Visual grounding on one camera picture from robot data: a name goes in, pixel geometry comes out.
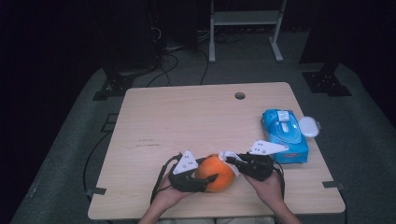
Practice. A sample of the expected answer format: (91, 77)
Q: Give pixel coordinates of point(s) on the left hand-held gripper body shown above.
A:
(185, 177)

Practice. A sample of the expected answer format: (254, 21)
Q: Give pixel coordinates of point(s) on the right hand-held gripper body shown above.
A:
(258, 166)

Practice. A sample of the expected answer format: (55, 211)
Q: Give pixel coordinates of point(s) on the orange plush toy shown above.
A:
(218, 174)

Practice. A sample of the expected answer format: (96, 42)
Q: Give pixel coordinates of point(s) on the white wet wipe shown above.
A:
(227, 155)

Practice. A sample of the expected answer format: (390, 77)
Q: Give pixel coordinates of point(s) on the blue wet wipe pack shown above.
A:
(288, 133)

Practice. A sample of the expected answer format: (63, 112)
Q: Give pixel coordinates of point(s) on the person's left hand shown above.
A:
(172, 196)

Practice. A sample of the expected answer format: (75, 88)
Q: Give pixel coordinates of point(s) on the person's right hand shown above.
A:
(267, 188)

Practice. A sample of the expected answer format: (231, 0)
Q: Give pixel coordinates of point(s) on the grey table edge clip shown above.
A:
(96, 191)
(333, 184)

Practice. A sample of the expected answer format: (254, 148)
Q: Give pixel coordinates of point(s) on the black stand base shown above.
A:
(325, 82)
(116, 84)

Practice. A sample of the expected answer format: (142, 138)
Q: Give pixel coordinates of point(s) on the black floor frame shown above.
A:
(109, 123)

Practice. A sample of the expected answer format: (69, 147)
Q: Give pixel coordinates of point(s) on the white metal stand frame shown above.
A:
(246, 18)

